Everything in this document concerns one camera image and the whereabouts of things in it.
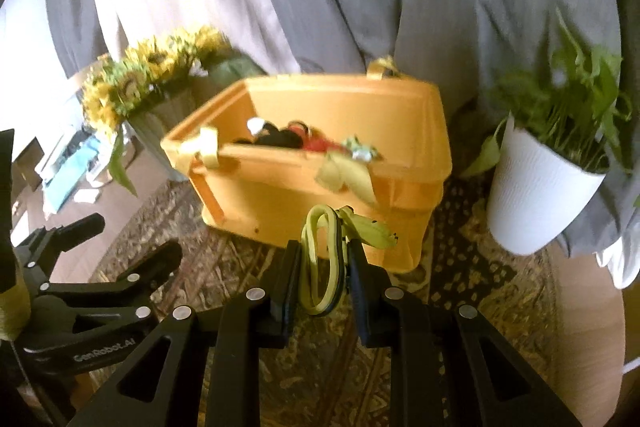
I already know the yellow green band toy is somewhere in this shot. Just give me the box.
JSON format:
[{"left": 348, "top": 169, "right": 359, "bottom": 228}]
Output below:
[{"left": 298, "top": 205, "right": 398, "bottom": 317}]

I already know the light green soft toy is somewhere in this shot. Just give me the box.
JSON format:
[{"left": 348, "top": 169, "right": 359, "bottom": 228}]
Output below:
[{"left": 342, "top": 135, "right": 382, "bottom": 162}]

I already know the black plush toy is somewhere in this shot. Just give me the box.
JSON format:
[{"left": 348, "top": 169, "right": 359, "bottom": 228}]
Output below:
[{"left": 233, "top": 117, "right": 349, "bottom": 154}]

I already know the blue cloth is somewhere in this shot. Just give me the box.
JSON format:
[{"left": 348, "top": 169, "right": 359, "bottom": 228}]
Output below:
[{"left": 43, "top": 136, "right": 100, "bottom": 215}]

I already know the patterned rug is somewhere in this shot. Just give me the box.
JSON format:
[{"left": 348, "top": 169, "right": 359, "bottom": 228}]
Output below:
[{"left": 93, "top": 176, "right": 558, "bottom": 426}]

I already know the white plant pot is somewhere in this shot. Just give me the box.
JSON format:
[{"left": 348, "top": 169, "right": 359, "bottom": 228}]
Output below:
[{"left": 487, "top": 117, "right": 604, "bottom": 256}]

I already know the grey ribbed vase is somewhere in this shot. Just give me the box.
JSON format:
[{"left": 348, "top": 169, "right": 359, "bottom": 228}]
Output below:
[{"left": 128, "top": 88, "right": 196, "bottom": 182}]

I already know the orange plastic storage bin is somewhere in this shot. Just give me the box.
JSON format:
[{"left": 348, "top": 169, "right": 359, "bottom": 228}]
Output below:
[{"left": 160, "top": 60, "right": 452, "bottom": 273}]

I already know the sunflower bouquet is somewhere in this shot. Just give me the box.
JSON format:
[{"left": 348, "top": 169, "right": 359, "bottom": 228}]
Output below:
[{"left": 81, "top": 26, "right": 265, "bottom": 195}]

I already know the green potted plant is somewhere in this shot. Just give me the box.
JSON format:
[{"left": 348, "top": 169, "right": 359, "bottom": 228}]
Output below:
[{"left": 461, "top": 10, "right": 634, "bottom": 178}]

